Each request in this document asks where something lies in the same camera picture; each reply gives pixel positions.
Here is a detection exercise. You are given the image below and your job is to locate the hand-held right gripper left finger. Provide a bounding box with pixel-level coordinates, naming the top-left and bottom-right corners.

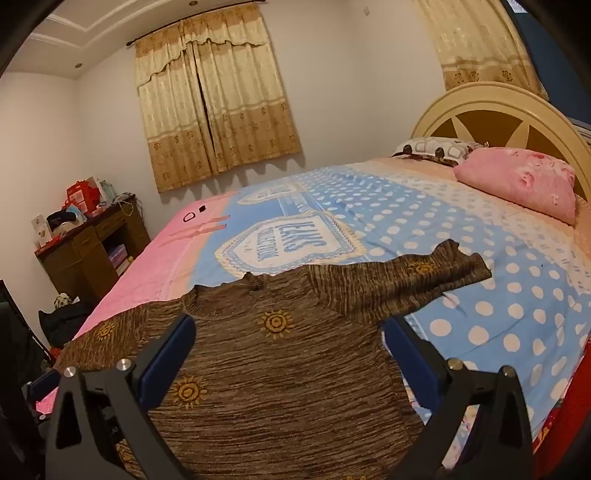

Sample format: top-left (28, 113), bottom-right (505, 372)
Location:
top-left (46, 313), bottom-right (197, 480)

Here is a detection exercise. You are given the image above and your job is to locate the beige patterned curtain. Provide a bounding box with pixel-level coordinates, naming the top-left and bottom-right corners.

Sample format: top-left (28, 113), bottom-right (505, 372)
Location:
top-left (134, 2), bottom-right (303, 193)
top-left (413, 0), bottom-right (550, 100)

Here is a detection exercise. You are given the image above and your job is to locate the red gift bag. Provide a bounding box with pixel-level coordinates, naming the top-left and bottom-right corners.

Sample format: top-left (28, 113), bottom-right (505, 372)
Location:
top-left (65, 180), bottom-right (100, 215)

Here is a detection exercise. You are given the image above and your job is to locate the pink pillow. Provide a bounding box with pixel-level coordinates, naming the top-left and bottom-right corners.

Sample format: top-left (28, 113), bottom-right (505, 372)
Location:
top-left (453, 147), bottom-right (578, 226)

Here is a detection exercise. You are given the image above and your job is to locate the blue pink printed bedsheet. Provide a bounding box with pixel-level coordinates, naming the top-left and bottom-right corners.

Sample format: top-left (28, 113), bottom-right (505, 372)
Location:
top-left (28, 159), bottom-right (591, 480)

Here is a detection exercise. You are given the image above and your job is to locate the white box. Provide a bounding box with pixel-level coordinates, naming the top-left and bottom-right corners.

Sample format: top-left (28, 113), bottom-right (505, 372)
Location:
top-left (31, 215), bottom-right (52, 247)

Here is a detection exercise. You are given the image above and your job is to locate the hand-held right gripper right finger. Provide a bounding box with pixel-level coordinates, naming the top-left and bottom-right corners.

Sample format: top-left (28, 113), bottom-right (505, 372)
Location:
top-left (383, 316), bottom-right (536, 480)

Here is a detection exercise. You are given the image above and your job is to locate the cream wooden headboard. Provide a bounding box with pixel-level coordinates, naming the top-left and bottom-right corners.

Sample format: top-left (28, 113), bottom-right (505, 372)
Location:
top-left (410, 82), bottom-right (591, 204)

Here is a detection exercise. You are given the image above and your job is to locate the brown wooden desk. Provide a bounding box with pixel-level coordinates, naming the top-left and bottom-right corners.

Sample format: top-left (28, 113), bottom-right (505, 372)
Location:
top-left (34, 194), bottom-right (152, 305)

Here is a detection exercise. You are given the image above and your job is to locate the black bag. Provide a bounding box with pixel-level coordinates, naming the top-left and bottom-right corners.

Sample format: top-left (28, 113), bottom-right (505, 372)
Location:
top-left (38, 295), bottom-right (93, 349)

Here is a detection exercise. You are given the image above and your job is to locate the white brown patterned pillow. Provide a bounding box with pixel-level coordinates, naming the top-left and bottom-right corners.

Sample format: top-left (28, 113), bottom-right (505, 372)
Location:
top-left (392, 137), bottom-right (483, 167)

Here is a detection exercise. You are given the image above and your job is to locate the black chair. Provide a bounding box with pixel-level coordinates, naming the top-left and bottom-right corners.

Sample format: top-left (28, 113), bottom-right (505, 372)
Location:
top-left (0, 279), bottom-right (52, 416)

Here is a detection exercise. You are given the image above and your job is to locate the brown knit sweater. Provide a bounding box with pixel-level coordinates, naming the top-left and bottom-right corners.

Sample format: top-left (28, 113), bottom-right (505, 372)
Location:
top-left (54, 239), bottom-right (492, 480)

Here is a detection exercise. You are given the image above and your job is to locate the dark curtain rod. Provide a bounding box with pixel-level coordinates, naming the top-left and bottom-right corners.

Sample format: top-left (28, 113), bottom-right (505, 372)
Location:
top-left (127, 0), bottom-right (269, 47)

